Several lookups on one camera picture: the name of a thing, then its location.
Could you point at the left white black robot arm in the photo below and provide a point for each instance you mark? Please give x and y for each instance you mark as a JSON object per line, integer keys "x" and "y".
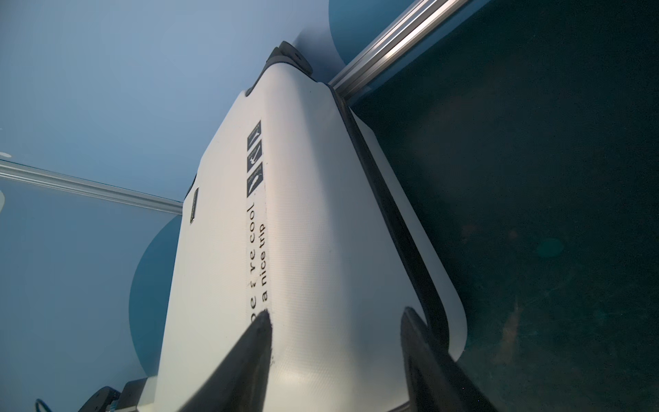
{"x": 137, "y": 395}

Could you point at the white hard-shell suitcase black lining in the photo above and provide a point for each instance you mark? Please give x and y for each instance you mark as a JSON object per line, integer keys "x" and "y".
{"x": 296, "y": 211}

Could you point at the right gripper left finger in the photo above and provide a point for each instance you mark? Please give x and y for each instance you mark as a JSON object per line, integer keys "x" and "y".
{"x": 240, "y": 382}

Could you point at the left aluminium frame post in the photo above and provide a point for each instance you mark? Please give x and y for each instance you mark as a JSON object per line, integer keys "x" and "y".
{"x": 87, "y": 188}

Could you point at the aluminium frame rear crossbar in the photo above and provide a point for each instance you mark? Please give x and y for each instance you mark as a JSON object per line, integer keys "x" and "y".
{"x": 411, "y": 27}

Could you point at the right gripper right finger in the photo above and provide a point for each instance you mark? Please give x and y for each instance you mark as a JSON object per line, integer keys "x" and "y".
{"x": 434, "y": 380}

